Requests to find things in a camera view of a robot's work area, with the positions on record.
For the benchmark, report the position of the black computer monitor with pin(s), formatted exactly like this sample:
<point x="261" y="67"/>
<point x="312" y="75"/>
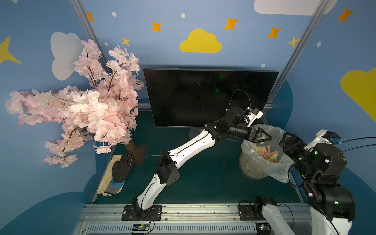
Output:
<point x="193" y="98"/>

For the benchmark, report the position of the aluminium frame post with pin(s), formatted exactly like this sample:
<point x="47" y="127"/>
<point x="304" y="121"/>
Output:
<point x="306" y="35"/>
<point x="86" y="24"/>

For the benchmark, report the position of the green circuit board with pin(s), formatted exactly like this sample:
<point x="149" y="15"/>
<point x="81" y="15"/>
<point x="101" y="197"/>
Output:
<point x="263" y="229"/>
<point x="142" y="228"/>

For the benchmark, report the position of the pink cherry blossom tree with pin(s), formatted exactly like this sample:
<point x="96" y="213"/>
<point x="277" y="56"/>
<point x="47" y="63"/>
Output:
<point x="106" y="113"/>

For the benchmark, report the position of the black work glove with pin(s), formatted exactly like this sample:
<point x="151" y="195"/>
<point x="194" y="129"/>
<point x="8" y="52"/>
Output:
<point x="119" y="172"/>

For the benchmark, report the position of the right aluminium frame post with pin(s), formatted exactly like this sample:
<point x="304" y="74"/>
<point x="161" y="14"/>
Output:
<point x="306" y="35"/>

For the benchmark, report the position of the round grey monitor stand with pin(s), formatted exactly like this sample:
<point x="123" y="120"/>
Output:
<point x="195" y="132"/>

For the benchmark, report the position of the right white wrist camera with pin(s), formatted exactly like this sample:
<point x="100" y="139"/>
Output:
<point x="324" y="137"/>

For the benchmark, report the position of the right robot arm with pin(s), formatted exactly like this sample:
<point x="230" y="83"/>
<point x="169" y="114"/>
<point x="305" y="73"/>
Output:
<point x="320" y="164"/>

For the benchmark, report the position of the right green circuit board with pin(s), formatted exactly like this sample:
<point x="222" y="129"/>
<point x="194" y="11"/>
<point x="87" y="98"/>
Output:
<point x="263" y="229"/>

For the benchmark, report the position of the bin with plastic bag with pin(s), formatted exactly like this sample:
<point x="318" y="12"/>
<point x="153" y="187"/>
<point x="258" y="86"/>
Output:
<point x="255" y="167"/>

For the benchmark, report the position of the pile of discarded sticky notes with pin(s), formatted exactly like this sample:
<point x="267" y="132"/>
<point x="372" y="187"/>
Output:
<point x="269" y="153"/>

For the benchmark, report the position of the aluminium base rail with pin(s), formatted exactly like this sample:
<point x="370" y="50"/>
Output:
<point x="173" y="219"/>

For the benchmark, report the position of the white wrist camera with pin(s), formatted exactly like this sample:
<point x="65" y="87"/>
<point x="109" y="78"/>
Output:
<point x="324" y="137"/>
<point x="251" y="115"/>

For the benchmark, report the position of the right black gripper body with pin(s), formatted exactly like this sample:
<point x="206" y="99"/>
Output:
<point x="287" y="142"/>

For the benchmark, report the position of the left aluminium frame post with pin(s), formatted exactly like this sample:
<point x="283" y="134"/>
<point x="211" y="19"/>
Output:
<point x="86" y="24"/>

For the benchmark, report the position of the left green circuit board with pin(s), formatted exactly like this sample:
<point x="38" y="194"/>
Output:
<point x="142" y="228"/>

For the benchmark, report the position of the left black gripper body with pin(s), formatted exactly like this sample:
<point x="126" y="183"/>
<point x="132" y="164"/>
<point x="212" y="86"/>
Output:
<point x="254" y="134"/>

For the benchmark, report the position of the beige work glove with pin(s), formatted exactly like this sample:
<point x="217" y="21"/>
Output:
<point x="107" y="177"/>

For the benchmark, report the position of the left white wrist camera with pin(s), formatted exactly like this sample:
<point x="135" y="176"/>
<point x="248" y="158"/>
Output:
<point x="251" y="115"/>

